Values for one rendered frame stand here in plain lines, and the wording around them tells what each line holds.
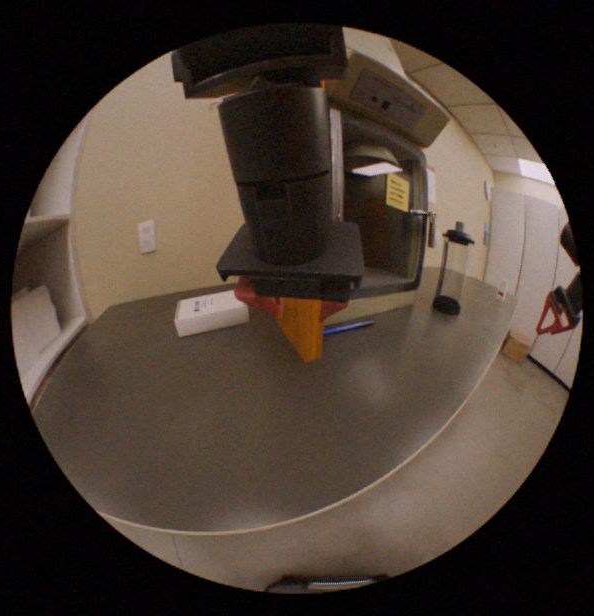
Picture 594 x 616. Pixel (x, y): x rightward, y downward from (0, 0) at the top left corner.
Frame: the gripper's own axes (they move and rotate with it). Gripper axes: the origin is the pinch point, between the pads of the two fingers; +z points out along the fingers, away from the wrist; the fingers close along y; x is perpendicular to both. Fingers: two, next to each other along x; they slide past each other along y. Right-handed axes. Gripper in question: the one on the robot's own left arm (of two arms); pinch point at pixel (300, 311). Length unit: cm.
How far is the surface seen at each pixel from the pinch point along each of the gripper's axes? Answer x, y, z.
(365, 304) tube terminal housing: -15.7, -11.2, 18.2
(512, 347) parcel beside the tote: -64, -257, 140
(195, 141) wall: -56, 45, -20
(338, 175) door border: -23.6, -3.8, -7.7
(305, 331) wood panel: -1.5, 0.1, 7.1
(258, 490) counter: 19.2, 1.0, 1.7
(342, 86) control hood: -30.7, -5.2, -26.4
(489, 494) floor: 71, -124, 80
